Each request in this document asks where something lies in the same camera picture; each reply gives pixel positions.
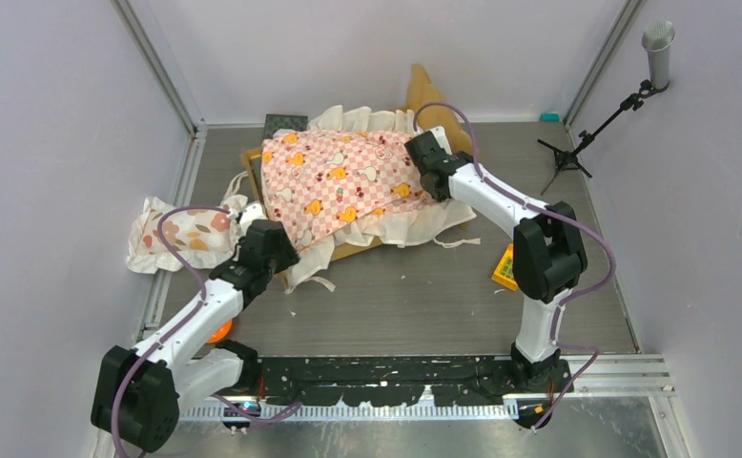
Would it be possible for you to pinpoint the wooden pet bed frame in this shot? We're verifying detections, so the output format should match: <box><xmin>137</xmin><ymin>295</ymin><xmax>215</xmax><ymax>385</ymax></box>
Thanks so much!
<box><xmin>239</xmin><ymin>63</ymin><xmax>477</xmax><ymax>263</ymax></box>

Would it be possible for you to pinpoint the pink checkered duck blanket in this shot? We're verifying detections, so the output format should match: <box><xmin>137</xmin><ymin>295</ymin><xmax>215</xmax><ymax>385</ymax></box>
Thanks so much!
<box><xmin>259</xmin><ymin>105</ymin><xmax>477</xmax><ymax>295</ymax></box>

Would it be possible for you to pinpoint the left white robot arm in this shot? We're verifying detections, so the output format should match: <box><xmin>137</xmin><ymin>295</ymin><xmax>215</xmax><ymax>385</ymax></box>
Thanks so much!
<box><xmin>91</xmin><ymin>219</ymin><xmax>299</xmax><ymax>453</ymax></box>

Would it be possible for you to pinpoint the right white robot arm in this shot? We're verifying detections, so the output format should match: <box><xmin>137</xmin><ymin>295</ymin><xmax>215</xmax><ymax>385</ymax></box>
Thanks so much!
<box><xmin>404</xmin><ymin>128</ymin><xmax>587</xmax><ymax>392</ymax></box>

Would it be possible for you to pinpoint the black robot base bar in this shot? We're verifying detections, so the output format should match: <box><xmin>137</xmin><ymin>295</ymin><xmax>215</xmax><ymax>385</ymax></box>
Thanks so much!
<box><xmin>219</xmin><ymin>354</ymin><xmax>573</xmax><ymax>427</ymax></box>

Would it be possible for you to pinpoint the white floral pillow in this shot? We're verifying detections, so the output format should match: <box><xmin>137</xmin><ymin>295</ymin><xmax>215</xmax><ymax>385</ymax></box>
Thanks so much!
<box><xmin>126</xmin><ymin>197</ymin><xmax>241</xmax><ymax>274</ymax></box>

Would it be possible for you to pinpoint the orange plastic arch piece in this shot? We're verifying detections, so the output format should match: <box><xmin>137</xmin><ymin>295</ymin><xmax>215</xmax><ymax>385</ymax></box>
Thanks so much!
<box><xmin>207</xmin><ymin>320</ymin><xmax>233</xmax><ymax>344</ymax></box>

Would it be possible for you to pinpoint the teal small block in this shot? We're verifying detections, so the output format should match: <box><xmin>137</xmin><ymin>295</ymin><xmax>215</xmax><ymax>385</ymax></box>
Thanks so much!
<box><xmin>539</xmin><ymin>113</ymin><xmax>561</xmax><ymax>122</ymax></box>

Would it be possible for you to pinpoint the yellow toy window block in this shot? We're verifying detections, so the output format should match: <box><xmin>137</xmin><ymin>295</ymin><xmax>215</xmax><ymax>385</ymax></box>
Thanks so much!
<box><xmin>490</xmin><ymin>243</ymin><xmax>518</xmax><ymax>291</ymax></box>

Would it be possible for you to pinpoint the black microphone tripod stand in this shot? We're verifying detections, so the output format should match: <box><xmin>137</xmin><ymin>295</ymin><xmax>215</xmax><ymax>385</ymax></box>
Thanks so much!
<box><xmin>537</xmin><ymin>79</ymin><xmax>670</xmax><ymax>196</ymax></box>

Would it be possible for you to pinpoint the grey microphone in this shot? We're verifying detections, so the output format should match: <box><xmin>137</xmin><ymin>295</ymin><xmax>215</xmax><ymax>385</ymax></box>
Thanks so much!
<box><xmin>641</xmin><ymin>20</ymin><xmax>676</xmax><ymax>91</ymax></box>

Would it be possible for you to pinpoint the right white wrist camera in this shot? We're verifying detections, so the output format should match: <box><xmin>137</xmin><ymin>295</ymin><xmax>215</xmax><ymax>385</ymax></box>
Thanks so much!
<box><xmin>429</xmin><ymin>126</ymin><xmax>453</xmax><ymax>155</ymax></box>

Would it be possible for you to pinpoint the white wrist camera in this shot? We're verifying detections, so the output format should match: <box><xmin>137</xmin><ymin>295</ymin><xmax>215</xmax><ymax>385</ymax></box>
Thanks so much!
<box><xmin>429</xmin><ymin>126</ymin><xmax>453</xmax><ymax>155</ymax></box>
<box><xmin>238</xmin><ymin>201</ymin><xmax>267</xmax><ymax>227</ymax></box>

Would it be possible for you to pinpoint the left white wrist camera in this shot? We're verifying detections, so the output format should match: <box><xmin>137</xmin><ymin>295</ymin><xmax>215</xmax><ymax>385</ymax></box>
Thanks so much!
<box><xmin>238</xmin><ymin>201</ymin><xmax>267</xmax><ymax>227</ymax></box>

